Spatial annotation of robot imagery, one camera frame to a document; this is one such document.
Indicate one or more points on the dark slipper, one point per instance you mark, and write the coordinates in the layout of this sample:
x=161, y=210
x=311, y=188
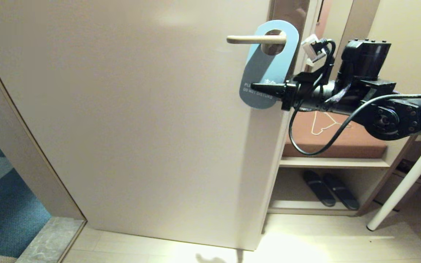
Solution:
x=342, y=191
x=318, y=188

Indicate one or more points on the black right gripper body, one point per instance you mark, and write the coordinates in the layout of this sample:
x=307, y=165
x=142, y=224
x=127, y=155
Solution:
x=313, y=96

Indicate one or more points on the white table leg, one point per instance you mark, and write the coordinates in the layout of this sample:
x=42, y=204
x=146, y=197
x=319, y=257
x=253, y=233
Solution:
x=408, y=179

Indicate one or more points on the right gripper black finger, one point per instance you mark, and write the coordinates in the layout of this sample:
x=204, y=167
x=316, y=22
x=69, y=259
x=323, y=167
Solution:
x=272, y=90

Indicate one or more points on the taupe framed wall mirror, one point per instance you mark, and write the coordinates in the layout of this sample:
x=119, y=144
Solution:
x=356, y=22

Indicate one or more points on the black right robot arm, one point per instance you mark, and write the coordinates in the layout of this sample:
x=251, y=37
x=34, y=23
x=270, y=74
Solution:
x=389, y=117

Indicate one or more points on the white room door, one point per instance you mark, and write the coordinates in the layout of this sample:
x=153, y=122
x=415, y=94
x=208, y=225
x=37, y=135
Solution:
x=122, y=109

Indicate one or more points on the cream bench shelf unit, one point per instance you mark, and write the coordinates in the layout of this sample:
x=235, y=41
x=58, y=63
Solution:
x=331, y=163

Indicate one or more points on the brown bench cushion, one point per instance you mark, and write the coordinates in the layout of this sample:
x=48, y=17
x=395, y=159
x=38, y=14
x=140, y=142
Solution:
x=342, y=146

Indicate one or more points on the white door hanger sign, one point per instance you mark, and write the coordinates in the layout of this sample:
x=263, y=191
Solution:
x=265, y=73

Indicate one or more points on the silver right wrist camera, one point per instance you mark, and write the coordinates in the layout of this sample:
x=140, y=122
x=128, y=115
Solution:
x=311, y=49

